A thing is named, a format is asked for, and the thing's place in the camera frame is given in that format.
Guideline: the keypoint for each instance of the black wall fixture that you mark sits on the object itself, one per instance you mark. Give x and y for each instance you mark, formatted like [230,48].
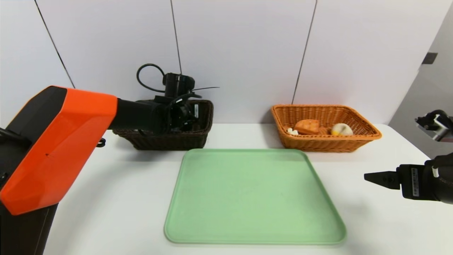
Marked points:
[429,58]

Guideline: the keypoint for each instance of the white orange round bun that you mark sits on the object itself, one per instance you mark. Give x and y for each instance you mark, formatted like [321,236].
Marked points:
[341,129]

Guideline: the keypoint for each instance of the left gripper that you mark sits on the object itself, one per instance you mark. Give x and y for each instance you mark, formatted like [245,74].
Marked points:
[195,110]

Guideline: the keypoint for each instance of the waffle slice with fruit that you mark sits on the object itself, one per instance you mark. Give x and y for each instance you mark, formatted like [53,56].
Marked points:
[307,126]

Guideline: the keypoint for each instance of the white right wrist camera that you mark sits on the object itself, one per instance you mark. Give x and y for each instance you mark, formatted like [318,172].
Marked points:
[437,125]

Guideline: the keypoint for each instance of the green plastic tray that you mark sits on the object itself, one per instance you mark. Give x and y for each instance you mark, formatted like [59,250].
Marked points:
[254,205]

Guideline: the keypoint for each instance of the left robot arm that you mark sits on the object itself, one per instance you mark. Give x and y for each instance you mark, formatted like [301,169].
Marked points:
[63,141]

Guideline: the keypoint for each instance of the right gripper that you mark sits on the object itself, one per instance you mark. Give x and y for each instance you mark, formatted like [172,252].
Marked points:
[413,181]

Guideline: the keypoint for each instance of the orange wicker basket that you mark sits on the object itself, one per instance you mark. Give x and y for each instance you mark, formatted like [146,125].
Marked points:
[318,144]

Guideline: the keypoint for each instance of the dark brown wicker basket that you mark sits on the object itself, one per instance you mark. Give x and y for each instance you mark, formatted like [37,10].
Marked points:
[170,141]

